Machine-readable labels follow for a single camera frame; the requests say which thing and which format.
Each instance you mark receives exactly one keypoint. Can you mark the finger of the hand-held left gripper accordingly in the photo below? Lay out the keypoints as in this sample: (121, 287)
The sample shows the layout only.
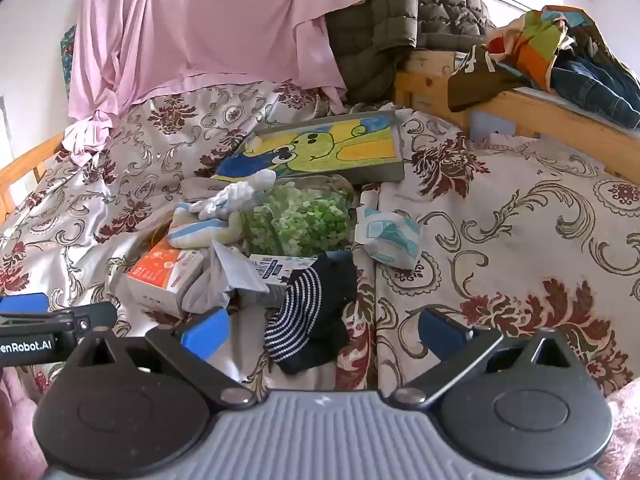
(75, 316)

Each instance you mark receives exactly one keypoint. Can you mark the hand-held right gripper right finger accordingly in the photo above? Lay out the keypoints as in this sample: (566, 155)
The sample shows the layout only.
(441, 335)

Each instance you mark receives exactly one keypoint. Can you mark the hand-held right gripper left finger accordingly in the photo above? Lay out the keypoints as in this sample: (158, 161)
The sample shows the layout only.
(205, 335)

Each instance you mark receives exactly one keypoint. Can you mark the light grey cloth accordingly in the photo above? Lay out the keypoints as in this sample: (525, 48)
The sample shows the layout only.
(215, 280)

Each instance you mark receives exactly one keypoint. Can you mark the navy striped sock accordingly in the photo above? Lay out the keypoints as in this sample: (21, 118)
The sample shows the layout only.
(300, 310)

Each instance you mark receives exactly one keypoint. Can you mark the teal and white tissue packet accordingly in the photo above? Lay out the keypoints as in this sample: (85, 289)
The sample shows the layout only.
(387, 237)

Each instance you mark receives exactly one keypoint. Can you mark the white gauze cloth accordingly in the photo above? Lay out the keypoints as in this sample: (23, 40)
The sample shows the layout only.
(235, 195)

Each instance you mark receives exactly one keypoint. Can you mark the frog painting tray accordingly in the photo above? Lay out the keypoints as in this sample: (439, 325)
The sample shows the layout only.
(325, 147)

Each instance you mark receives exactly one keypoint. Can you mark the person's left forearm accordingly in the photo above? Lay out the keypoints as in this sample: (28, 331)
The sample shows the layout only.
(17, 425)

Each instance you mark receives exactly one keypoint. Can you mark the orange and white box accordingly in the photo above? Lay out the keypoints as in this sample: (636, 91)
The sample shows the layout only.
(160, 270)

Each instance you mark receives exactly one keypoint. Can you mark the white carton with blue print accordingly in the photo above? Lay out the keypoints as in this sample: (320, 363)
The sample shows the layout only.
(270, 270)

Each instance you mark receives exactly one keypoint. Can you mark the blue striped white towel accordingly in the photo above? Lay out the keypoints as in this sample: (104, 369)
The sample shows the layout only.
(200, 237)

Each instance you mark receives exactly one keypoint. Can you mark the clear bag of green pieces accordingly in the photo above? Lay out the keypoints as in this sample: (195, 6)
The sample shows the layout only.
(300, 220)

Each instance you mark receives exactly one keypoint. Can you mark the pink fleece clothing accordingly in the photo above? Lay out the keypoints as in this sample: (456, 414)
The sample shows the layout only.
(625, 430)

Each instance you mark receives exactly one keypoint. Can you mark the brown printed cloth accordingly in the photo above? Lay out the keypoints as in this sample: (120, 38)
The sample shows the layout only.
(480, 85)

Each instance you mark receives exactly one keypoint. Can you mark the blue jeans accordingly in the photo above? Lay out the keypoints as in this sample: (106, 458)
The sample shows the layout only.
(595, 85)

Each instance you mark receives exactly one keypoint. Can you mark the colourful patchwork cloth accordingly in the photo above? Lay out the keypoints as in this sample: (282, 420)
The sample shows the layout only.
(535, 45)

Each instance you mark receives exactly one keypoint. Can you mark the olive puffer jacket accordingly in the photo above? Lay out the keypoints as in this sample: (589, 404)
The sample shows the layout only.
(380, 35)

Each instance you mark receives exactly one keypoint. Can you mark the pink bed sheet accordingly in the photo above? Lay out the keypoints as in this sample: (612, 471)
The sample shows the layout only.
(200, 20)

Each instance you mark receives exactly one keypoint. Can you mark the knotty wooden bed frame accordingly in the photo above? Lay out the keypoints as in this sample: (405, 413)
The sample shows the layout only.
(550, 115)

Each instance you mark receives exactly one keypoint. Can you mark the teal wall poster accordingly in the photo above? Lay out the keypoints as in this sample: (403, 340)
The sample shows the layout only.
(66, 55)

